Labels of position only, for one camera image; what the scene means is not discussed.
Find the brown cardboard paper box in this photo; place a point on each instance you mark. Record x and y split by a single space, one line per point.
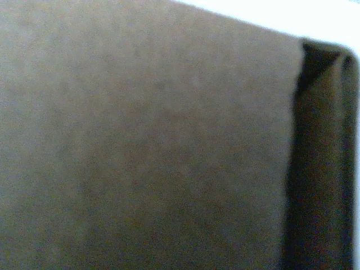
140 140

